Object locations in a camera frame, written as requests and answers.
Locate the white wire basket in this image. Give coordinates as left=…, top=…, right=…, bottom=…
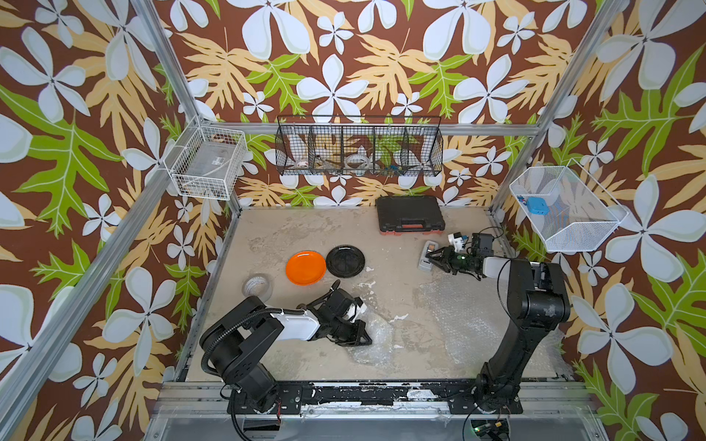
left=509, top=160, right=629, bottom=254
left=165, top=118, right=249, bottom=201

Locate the black wire basket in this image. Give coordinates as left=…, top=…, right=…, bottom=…
left=274, top=115, right=444, bottom=178

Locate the white tape dispenser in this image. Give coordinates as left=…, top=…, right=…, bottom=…
left=418, top=241, right=439, bottom=272

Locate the white wire basket left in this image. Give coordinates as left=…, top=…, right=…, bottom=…
left=165, top=118, right=249, bottom=201

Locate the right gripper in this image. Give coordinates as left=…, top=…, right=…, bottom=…
left=427, top=246, right=476, bottom=276

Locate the blue object in basket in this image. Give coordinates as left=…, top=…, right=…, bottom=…
left=525, top=197, right=550, bottom=216

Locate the white wire basket right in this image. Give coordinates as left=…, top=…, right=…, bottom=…
left=509, top=160, right=629, bottom=254

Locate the black plastic case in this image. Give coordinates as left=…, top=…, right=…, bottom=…
left=375, top=196, right=446, bottom=234

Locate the black plate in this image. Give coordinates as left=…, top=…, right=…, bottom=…
left=325, top=244, right=366, bottom=279

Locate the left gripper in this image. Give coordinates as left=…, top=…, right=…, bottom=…
left=329, top=319, right=373, bottom=347

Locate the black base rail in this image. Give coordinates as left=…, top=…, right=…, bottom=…
left=220, top=380, right=523, bottom=415

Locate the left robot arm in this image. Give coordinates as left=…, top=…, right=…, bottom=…
left=200, top=281, right=372, bottom=413

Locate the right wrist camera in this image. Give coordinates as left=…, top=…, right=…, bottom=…
left=448, top=233, right=495, bottom=257

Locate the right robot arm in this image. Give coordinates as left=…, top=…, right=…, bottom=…
left=425, top=245, right=571, bottom=413

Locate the clear bubble wrap sheet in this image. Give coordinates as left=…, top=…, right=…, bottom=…
left=349, top=311, right=395, bottom=369

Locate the orange plate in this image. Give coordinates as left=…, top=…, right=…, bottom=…
left=285, top=251, right=327, bottom=286

